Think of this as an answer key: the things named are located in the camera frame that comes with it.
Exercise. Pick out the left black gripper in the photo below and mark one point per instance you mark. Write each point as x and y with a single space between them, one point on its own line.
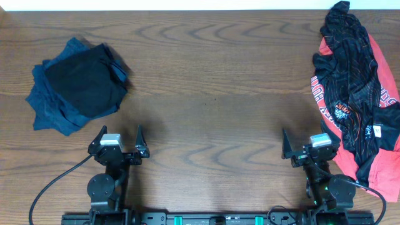
142 152

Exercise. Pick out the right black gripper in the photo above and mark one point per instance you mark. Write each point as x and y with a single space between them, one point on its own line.
300 158

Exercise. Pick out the black orange-patterned jersey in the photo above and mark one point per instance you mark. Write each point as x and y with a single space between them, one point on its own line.
352 90

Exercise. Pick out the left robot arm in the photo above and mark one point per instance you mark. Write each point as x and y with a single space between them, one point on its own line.
108 190

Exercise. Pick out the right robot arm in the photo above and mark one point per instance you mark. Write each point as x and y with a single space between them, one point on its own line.
332 194

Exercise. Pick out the folded black garment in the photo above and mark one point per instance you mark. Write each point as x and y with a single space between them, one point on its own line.
89 81

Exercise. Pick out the folded navy blue garment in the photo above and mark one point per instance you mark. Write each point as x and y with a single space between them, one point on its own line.
52 111

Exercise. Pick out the red soccer t-shirt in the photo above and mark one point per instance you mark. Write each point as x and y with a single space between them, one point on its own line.
384 173

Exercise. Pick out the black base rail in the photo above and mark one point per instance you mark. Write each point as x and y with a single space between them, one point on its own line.
275 217

